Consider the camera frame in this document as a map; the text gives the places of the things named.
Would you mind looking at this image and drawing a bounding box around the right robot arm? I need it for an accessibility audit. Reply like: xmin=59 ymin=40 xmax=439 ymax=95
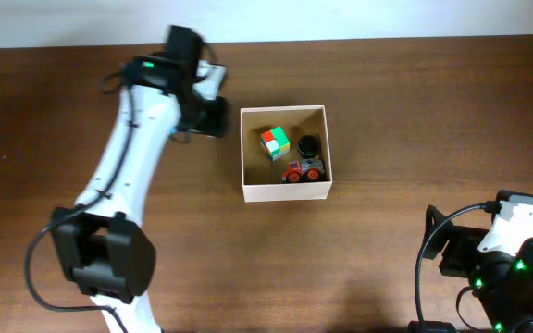
xmin=415 ymin=198 xmax=533 ymax=332

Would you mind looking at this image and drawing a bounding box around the black round cap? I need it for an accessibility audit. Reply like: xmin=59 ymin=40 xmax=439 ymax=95
xmin=297 ymin=135 xmax=321 ymax=159

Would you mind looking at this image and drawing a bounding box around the colourful puzzle cube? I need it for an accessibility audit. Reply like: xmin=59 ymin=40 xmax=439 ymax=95
xmin=260 ymin=127 xmax=291 ymax=161

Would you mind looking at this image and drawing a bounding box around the pink cardboard box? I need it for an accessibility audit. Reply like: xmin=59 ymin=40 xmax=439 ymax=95
xmin=240 ymin=105 xmax=333 ymax=203

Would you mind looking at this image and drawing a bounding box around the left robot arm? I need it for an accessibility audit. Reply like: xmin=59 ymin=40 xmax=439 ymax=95
xmin=45 ymin=25 xmax=228 ymax=332

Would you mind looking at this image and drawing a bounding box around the red grey toy truck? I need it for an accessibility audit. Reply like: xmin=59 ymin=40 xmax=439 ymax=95
xmin=281 ymin=157 xmax=326 ymax=183

